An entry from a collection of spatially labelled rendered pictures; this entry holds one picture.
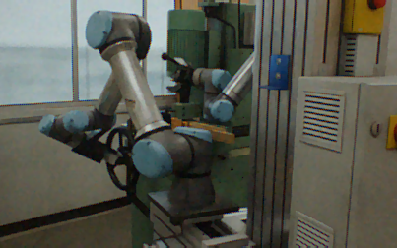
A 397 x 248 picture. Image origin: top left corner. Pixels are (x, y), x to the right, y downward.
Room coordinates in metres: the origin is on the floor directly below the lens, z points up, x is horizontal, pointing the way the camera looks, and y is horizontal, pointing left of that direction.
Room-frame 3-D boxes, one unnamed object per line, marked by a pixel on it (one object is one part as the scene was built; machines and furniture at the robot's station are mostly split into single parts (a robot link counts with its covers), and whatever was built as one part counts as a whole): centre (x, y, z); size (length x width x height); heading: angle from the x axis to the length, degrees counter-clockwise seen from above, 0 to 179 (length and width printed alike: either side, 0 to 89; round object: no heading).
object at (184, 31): (2.06, 0.03, 1.32); 0.18 x 0.18 x 0.31
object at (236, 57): (2.07, -0.23, 1.23); 0.09 x 0.08 x 0.15; 128
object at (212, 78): (1.62, -0.09, 1.18); 0.11 x 0.08 x 0.09; 38
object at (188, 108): (2.07, 0.02, 0.99); 0.14 x 0.07 x 0.09; 128
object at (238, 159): (2.14, -0.06, 0.76); 0.57 x 0.45 x 0.09; 128
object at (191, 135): (1.31, 0.00, 0.98); 0.13 x 0.12 x 0.14; 140
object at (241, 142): (2.24, -0.19, 1.16); 0.22 x 0.22 x 0.72; 38
